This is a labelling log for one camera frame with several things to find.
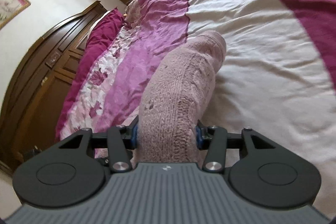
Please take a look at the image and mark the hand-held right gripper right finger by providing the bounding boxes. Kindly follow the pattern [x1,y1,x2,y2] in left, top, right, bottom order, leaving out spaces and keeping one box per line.
[195,120,279,172]

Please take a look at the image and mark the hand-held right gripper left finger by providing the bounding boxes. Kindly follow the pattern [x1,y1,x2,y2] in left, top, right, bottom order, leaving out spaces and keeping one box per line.
[58,123,138,173]

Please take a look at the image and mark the pink knitted cardigan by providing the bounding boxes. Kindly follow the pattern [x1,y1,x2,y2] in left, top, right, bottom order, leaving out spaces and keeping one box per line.
[136,30,227,165]

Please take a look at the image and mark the magenta pillow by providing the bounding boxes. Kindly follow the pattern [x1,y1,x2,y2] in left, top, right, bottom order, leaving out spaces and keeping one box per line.
[55,9,125,140]

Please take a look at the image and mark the purple floral striped bed cover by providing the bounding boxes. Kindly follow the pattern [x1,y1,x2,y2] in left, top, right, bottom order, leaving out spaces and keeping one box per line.
[55,0,336,215]

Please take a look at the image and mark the wooden headboard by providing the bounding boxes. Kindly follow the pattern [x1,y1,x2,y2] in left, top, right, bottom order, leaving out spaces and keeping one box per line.
[0,0,109,176]

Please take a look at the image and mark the pale pink fringed cloth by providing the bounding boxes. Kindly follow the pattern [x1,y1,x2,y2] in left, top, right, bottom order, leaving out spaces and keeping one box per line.
[124,0,150,29]

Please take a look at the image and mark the framed wall picture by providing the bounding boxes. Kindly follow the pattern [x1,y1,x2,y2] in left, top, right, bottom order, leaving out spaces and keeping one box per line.
[0,0,31,30]

